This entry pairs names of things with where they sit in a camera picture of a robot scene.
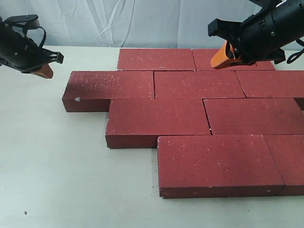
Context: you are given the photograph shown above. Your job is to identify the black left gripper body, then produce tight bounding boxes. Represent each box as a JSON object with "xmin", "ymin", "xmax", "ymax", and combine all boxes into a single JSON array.
[{"xmin": 0, "ymin": 20, "xmax": 64, "ymax": 73}]

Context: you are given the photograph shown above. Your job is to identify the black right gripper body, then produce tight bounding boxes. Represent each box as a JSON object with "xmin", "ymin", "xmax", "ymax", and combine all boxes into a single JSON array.
[{"xmin": 208, "ymin": 0, "xmax": 304, "ymax": 65}]

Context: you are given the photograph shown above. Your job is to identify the red brick with white speck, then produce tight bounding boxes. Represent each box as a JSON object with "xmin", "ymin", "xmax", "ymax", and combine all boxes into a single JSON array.
[{"xmin": 62, "ymin": 71, "xmax": 154, "ymax": 112}]

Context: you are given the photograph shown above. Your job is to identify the red brick under tilted brick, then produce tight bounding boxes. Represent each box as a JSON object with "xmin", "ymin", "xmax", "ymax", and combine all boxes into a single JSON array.
[{"xmin": 117, "ymin": 48, "xmax": 196, "ymax": 71}]

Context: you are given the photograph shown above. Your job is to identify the red brick front large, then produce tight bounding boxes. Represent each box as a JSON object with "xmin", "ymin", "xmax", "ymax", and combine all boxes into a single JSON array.
[{"xmin": 157, "ymin": 135, "xmax": 285, "ymax": 199}]

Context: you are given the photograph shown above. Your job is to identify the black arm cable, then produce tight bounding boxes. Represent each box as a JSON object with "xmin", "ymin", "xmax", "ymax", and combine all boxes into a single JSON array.
[
  {"xmin": 285, "ymin": 39, "xmax": 304, "ymax": 65},
  {"xmin": 23, "ymin": 25, "xmax": 47, "ymax": 50}
]

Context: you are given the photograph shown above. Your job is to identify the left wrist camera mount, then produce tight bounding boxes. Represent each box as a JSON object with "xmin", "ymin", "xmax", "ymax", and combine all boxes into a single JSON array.
[{"xmin": 4, "ymin": 14, "xmax": 40, "ymax": 37}]

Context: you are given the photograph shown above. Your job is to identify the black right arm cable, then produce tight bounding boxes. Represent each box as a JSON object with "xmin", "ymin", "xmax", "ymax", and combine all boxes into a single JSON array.
[{"xmin": 285, "ymin": 39, "xmax": 304, "ymax": 65}]

